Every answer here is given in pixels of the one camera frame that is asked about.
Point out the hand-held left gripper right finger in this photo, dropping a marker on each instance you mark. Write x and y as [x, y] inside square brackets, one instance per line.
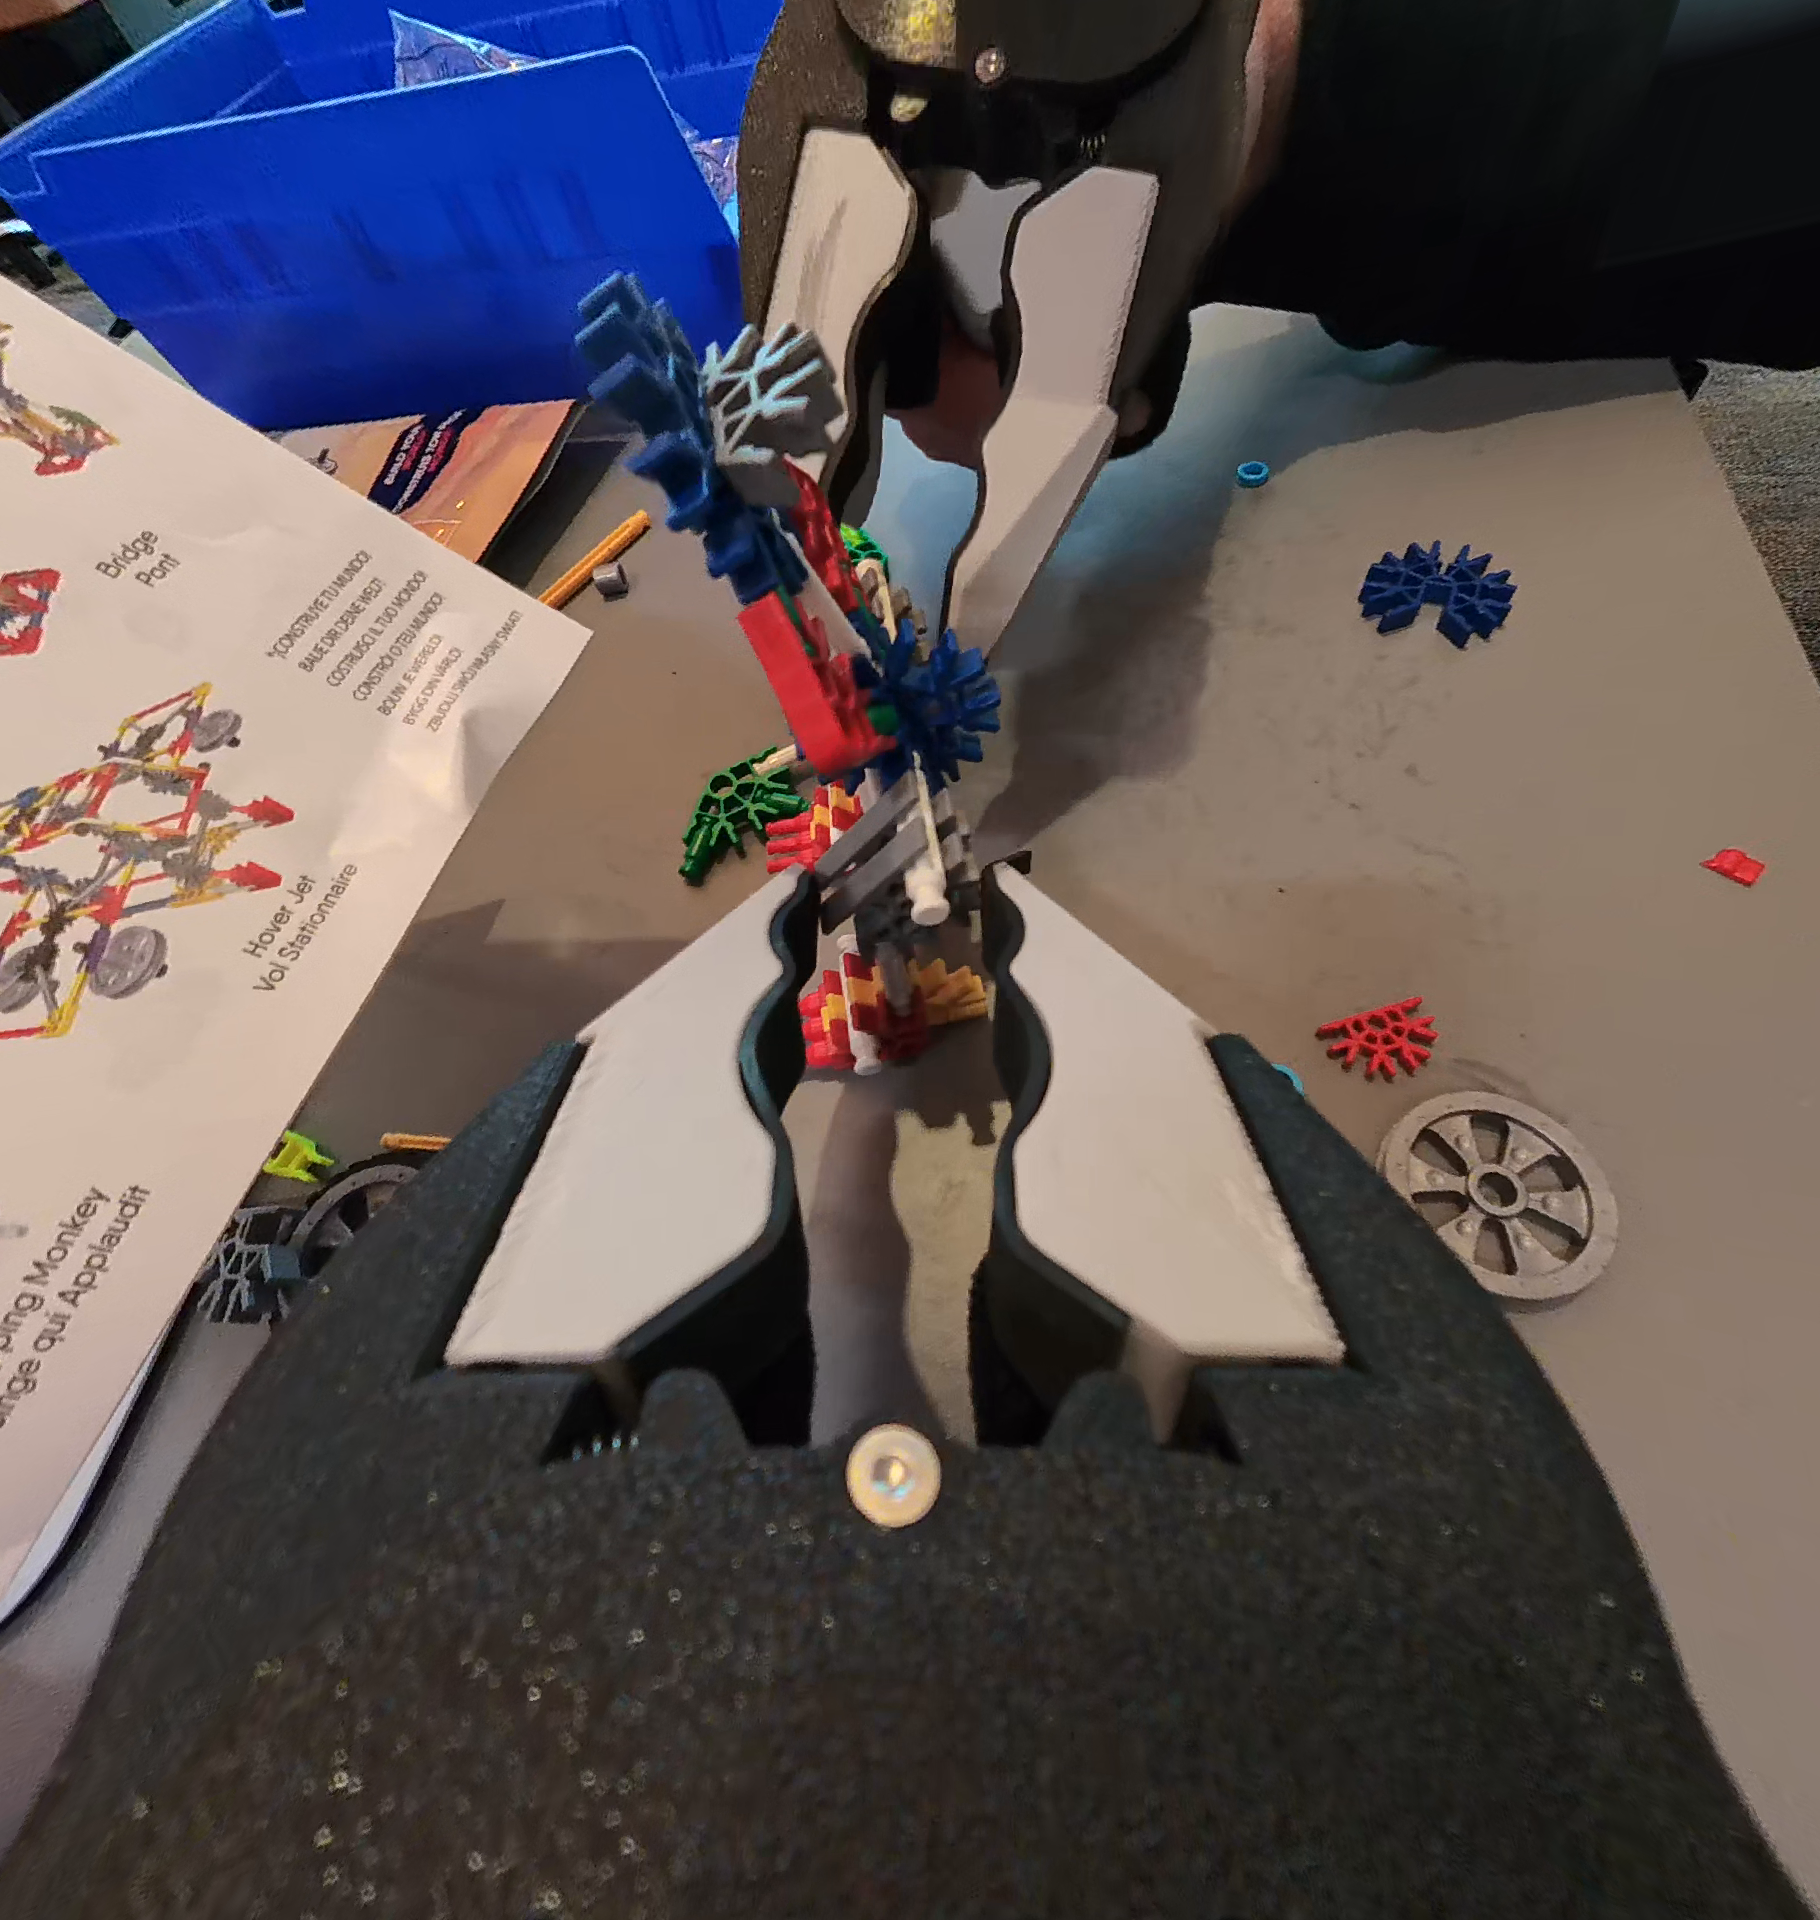
[1150, 1185]

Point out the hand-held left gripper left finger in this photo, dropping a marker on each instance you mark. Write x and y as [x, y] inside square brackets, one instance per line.
[640, 1185]

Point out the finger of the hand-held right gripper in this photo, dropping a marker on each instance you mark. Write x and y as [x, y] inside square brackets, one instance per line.
[837, 223]
[1068, 375]

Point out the multicoloured toy construction model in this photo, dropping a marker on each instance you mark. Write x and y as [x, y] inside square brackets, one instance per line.
[837, 690]

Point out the person's right forearm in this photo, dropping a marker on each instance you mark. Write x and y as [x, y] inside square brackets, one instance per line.
[1526, 179]

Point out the person's right hand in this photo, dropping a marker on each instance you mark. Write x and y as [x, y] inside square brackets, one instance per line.
[945, 411]

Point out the red snowflake connector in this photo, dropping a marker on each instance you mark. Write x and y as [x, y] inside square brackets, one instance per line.
[1377, 1039]

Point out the grey spoked pulley wheel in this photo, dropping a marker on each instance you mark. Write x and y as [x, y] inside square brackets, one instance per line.
[1428, 1163]

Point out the black spoked toy wheel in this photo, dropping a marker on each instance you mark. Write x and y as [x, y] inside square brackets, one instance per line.
[348, 1194]

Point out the lime green clip connector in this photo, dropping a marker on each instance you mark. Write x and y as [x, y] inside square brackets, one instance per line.
[299, 1158]

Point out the dark grey snowflake connector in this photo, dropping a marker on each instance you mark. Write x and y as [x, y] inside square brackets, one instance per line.
[252, 1267]

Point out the long yellow rod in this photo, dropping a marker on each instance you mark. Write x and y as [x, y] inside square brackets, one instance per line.
[594, 557]

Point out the clear plastic bag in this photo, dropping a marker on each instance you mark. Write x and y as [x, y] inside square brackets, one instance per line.
[460, 45]

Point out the blue connector pair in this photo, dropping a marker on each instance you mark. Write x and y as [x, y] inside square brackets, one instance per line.
[1437, 595]

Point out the blue plastic bin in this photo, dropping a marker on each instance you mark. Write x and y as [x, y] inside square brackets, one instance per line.
[370, 255]

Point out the toy instruction sheet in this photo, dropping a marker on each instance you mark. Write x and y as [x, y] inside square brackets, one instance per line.
[218, 718]

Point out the small red clip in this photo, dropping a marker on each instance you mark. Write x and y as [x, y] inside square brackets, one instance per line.
[1732, 864]

